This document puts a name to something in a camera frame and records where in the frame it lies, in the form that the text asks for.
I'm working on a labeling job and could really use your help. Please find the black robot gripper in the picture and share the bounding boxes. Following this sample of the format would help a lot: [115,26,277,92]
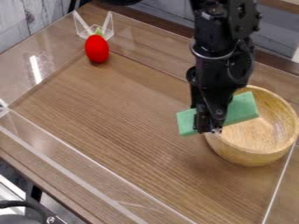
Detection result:
[186,31,256,134]

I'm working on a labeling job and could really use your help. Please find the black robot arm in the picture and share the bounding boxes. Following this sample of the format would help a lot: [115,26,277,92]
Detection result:
[186,0,262,134]

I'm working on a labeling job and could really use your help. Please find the clear acrylic tray wall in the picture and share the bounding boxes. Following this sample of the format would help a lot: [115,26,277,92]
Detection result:
[0,100,197,224]

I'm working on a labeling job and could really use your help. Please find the light wooden bowl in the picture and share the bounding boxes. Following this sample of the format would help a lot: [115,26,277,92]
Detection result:
[205,85,299,167]

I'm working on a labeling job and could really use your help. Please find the green rectangular block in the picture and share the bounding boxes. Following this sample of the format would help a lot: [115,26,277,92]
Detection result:
[177,91,260,137]

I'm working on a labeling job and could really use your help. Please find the black metal table bracket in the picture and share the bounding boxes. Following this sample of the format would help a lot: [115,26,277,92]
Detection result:
[26,184,69,224]

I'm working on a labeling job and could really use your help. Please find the black cable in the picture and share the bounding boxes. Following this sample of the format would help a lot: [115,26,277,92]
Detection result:
[0,199,39,224]

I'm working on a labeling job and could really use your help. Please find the red toy strawberry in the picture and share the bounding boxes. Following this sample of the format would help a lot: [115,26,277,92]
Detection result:
[85,28,110,63]

